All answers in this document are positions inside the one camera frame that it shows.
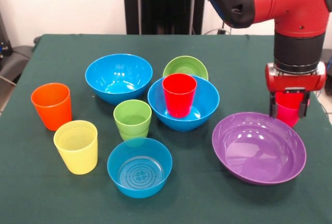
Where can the red plastic cup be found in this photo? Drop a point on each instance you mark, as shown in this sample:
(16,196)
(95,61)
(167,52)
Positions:
(179,97)

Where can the pink plastic cup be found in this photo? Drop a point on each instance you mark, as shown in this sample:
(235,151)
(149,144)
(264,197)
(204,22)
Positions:
(288,112)

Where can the dark grey machine foot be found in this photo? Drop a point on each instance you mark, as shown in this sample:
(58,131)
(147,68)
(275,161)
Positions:
(15,60)
(327,54)

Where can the green plastic cup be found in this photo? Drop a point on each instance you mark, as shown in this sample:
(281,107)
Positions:
(132,117)
(129,137)

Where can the green plastic bowl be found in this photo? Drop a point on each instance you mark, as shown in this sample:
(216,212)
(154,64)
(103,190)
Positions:
(185,64)

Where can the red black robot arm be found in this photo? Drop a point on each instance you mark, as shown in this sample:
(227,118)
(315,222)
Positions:
(285,1)

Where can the purple plastic bowl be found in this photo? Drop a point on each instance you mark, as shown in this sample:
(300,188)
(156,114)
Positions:
(259,151)

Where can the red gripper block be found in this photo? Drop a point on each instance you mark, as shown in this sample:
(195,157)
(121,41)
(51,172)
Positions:
(293,82)

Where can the small patterned blue bowl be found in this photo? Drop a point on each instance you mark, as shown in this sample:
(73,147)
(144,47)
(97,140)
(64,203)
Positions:
(140,190)

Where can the dark green tablecloth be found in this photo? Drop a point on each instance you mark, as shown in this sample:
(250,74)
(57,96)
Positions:
(181,208)

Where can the yellow plastic cup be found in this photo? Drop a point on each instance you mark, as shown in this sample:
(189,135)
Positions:
(77,154)

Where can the orange plastic cup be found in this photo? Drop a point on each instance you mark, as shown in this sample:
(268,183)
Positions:
(52,110)

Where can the large blue plastic bowl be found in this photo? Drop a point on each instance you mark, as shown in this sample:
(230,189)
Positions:
(118,73)
(207,99)

